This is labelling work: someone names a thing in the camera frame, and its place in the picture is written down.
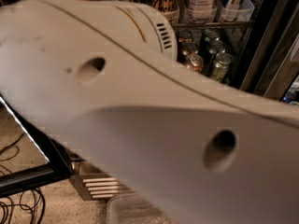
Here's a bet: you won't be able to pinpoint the rear green can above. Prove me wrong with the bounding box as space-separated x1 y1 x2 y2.
199 29 220 55

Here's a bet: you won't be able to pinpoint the middle green can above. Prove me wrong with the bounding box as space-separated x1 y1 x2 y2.
204 40 226 75

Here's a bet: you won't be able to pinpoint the gold LaCroix can top shelf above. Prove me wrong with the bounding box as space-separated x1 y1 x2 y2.
148 0 178 24

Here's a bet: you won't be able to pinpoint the Pepsi can behind right door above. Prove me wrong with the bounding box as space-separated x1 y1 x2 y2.
281 91 297 104

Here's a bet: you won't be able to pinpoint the clear plastic bin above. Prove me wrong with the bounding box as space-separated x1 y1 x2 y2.
107 195 178 224

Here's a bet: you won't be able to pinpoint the middle copper can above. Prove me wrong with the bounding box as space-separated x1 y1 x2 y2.
178 42 198 63

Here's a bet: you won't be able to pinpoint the front green can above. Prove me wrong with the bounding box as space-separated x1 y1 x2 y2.
208 52 233 82

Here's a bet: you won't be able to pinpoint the blue silver can top shelf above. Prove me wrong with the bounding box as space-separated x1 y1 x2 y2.
216 0 254 22

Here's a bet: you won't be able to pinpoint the copper can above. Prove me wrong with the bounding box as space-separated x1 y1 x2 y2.
178 42 198 63
184 54 204 73
178 31 192 44

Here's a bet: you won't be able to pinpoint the stainless steel fridge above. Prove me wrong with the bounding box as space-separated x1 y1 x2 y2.
74 0 298 203

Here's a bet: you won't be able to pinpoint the open glass fridge door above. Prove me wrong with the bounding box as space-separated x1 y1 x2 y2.
0 99 72 198

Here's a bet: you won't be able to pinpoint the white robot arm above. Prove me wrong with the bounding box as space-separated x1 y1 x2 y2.
0 0 299 224

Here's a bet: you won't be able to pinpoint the rear copper can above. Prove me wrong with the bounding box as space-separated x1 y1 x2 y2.
178 31 192 44

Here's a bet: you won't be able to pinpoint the white blue can top shelf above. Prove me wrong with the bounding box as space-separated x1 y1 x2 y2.
184 0 216 23

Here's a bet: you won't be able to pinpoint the front copper can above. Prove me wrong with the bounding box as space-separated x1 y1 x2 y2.
184 54 204 73

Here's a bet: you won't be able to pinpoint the black floor cables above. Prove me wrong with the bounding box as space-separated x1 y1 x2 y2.
0 133 47 224

